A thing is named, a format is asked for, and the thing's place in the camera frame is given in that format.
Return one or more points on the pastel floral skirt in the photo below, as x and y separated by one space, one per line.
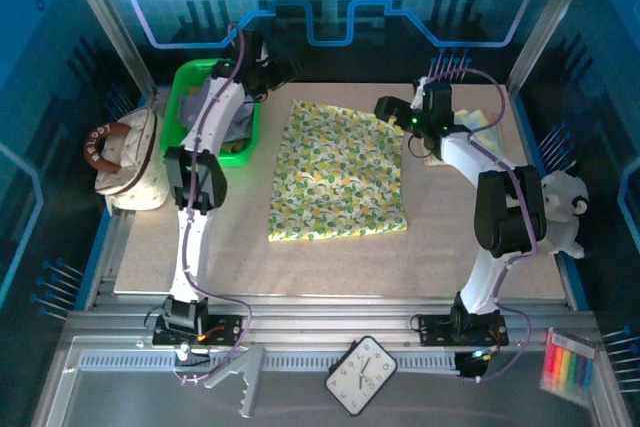
482 122

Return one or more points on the lavender skirt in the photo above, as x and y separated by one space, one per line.
189 112

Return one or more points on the lemon print skirt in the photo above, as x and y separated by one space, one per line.
335 172

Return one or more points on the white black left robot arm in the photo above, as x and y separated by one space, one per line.
192 247

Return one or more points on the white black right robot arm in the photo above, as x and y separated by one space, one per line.
462 152

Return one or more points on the green plastic basket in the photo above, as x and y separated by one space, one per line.
172 117

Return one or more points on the grey plush toy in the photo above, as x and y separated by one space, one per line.
570 227

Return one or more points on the black electronics box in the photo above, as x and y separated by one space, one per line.
472 369

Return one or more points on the black white analog clock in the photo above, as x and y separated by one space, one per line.
361 374

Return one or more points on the rainbow marker pack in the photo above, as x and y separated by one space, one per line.
567 367

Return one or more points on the grey toothed plastic tool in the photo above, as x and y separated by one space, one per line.
250 372

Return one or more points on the aluminium frame post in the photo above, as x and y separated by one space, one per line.
550 22
111 22

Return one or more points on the aluminium frame rail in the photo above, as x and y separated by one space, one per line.
325 319

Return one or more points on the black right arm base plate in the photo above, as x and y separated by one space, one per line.
432 332

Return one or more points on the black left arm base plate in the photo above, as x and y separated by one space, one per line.
230 332

